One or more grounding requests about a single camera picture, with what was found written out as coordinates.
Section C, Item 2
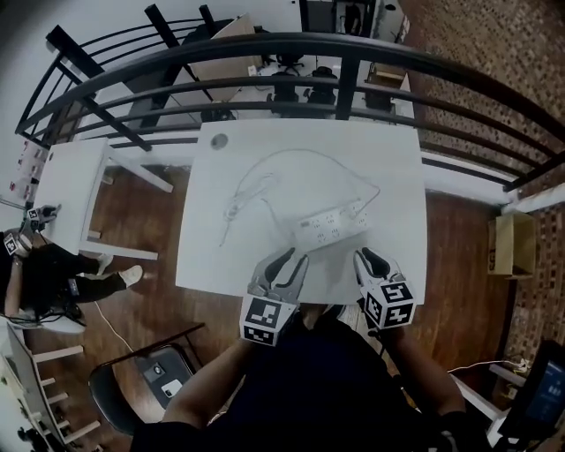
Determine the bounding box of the small white table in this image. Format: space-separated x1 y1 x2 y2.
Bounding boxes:
34 138 174 262

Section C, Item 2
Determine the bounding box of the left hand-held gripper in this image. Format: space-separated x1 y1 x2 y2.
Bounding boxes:
240 247 311 348

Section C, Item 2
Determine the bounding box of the person's black clothing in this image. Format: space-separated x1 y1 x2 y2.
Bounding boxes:
129 304 492 452

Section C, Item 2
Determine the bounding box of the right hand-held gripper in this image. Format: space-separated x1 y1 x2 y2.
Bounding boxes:
352 246 417 331

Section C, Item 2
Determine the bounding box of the thick white power strip cord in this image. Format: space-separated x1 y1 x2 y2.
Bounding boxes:
223 172 298 235

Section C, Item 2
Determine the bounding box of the black office chair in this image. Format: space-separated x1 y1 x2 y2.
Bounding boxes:
274 53 306 75
267 72 302 107
306 65 337 106

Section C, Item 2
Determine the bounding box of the brown cardboard sheet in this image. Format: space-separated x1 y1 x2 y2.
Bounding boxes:
188 11 258 103

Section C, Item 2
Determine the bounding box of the white cable with plug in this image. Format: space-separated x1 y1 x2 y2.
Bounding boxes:
446 358 531 375

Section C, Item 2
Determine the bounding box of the black metal railing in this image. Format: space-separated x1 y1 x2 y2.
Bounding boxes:
14 3 565 195

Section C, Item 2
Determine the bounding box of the white shelf rack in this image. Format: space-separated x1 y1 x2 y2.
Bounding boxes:
0 317 103 452

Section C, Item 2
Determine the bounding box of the white power strip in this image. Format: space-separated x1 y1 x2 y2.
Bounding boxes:
289 200 373 253

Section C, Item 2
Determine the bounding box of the person's right forearm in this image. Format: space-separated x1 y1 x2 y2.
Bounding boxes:
382 327 470 417

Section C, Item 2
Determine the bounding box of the black monitor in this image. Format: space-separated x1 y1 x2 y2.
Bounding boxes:
501 338 565 445

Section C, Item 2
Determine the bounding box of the white floor cable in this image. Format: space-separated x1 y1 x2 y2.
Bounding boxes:
93 302 135 353

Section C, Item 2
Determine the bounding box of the brown cardboard box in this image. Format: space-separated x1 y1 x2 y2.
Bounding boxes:
486 213 539 280

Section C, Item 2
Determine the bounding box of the person's left forearm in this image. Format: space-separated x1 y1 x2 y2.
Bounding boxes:
162 337 249 430

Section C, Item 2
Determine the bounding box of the thin white charger cable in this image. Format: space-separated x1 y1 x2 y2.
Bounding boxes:
218 147 382 248

